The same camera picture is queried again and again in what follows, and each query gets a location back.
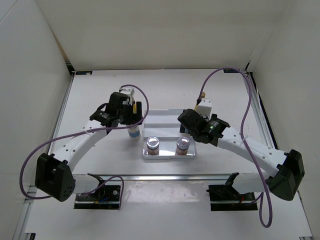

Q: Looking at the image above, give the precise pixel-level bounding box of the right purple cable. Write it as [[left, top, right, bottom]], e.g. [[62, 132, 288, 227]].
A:
[[196, 67, 273, 228]]

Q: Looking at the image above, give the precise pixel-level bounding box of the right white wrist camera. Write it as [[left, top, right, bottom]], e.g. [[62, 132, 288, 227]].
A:
[[194, 98, 212, 120]]

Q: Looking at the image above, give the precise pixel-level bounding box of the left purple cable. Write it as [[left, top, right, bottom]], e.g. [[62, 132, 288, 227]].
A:
[[19, 84, 150, 200]]

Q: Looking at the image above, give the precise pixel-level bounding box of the aluminium table rail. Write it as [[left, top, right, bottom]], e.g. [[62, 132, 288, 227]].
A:
[[27, 172, 298, 183]]

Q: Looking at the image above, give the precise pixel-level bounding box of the brown spice jar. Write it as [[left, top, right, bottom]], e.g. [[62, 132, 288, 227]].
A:
[[175, 136, 190, 155], [146, 136, 160, 155]]

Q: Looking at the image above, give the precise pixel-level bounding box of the white tiered organizer tray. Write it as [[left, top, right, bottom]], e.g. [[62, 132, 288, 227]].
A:
[[142, 109, 197, 162]]

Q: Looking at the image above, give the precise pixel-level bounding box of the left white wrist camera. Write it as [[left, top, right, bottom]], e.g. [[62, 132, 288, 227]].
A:
[[119, 86, 135, 105]]

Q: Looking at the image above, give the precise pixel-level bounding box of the purple cable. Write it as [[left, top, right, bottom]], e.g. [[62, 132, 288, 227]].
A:
[[196, 67, 273, 228], [19, 84, 150, 200]]

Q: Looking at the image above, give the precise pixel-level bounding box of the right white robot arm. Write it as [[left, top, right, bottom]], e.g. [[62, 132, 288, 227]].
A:
[[177, 109, 305, 201]]

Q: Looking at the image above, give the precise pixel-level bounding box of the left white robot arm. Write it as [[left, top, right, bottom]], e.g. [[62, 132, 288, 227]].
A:
[[35, 87, 143, 202]]

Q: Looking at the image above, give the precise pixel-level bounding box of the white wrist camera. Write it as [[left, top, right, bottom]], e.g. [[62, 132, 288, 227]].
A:
[[119, 86, 135, 105], [194, 98, 212, 120]]

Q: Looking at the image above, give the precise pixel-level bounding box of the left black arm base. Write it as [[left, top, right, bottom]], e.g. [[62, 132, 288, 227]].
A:
[[73, 173, 125, 210]]

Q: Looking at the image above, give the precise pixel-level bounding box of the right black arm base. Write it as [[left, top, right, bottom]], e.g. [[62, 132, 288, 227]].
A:
[[206, 172, 258, 212]]

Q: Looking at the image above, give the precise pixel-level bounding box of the yellow sauce bottle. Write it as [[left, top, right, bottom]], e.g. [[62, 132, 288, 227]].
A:
[[199, 91, 206, 100], [132, 100, 137, 114]]

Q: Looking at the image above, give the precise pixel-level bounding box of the blue-label silver-cap jar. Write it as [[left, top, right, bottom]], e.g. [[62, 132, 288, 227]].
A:
[[127, 125, 141, 141], [179, 124, 190, 137]]

